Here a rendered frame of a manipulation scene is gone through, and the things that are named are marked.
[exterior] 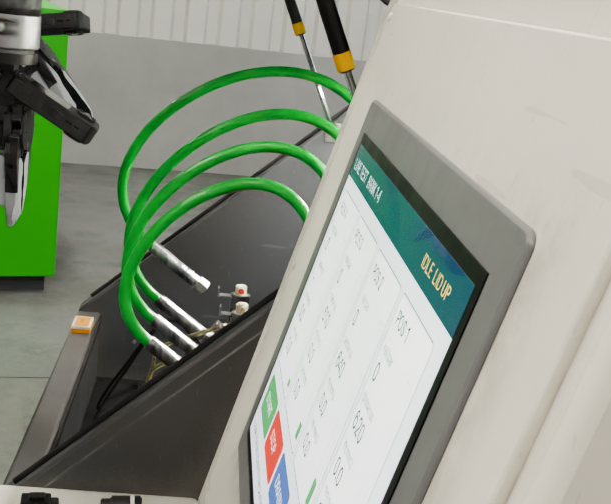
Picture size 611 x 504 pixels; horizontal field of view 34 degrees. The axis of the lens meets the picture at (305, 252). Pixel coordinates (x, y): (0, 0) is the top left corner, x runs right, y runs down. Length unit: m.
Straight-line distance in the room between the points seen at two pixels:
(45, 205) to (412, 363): 4.25
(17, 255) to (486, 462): 4.42
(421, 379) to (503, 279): 0.08
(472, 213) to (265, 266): 1.24
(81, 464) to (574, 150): 0.80
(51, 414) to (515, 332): 1.02
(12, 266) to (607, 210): 4.47
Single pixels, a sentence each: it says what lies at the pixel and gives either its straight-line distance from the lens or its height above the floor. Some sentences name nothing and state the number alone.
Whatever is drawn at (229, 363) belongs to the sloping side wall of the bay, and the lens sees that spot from 1.07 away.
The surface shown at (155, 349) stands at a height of 1.11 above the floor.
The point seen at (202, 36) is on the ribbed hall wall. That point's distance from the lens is 7.88.
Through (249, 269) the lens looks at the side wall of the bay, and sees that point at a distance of 1.72.
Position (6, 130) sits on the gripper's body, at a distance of 1.23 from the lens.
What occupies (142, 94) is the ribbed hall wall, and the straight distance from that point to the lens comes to 7.86.
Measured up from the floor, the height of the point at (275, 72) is 1.42.
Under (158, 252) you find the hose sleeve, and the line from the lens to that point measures 1.39.
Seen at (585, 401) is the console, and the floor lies 1.41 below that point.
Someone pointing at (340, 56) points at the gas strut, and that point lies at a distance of 1.02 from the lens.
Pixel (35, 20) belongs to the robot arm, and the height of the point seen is 1.45.
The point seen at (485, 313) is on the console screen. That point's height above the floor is 1.40.
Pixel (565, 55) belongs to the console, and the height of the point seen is 1.51.
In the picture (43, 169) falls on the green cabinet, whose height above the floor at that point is 0.59.
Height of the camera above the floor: 1.53
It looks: 15 degrees down
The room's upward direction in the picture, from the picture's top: 7 degrees clockwise
